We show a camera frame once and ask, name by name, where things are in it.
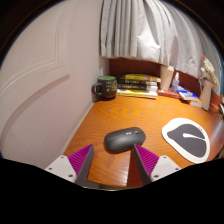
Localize orange book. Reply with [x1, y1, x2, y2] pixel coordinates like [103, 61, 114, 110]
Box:
[181, 97, 204, 108]

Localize white and pink flowers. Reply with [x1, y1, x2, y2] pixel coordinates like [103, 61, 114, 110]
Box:
[199, 54, 220, 86]

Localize white vase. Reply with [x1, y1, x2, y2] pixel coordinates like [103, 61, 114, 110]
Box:
[199, 79, 215, 112]

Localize dark book with white pages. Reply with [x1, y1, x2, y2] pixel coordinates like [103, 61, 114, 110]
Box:
[116, 83, 159, 93]

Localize dark mug with green inside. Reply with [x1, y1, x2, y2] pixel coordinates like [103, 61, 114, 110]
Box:
[91, 75, 118, 100]

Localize thin red book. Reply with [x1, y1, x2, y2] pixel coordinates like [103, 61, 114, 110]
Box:
[157, 89, 183, 100]

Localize clear pump bottle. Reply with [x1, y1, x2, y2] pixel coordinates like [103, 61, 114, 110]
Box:
[170, 71, 180, 94]

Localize thin dark book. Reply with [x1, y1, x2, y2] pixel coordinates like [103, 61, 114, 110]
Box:
[117, 79, 160, 88]

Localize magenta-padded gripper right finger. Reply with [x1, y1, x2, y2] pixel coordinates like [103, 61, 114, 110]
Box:
[132, 143, 183, 187]

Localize dark grey computer mouse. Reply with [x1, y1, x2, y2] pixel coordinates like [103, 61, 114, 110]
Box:
[103, 126, 147, 154]

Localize blue book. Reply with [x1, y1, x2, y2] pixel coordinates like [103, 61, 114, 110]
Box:
[176, 85, 201, 102]

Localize white pleated curtain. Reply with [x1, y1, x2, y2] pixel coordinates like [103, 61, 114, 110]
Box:
[99, 0, 223, 94]

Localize white and grey mouse pad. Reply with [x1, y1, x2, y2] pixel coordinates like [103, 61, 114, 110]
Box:
[161, 117, 211, 164]

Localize yellow and white book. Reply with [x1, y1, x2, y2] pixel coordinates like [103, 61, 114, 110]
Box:
[115, 88, 159, 100]

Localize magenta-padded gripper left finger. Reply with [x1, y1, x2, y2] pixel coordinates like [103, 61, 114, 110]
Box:
[44, 143, 101, 190]

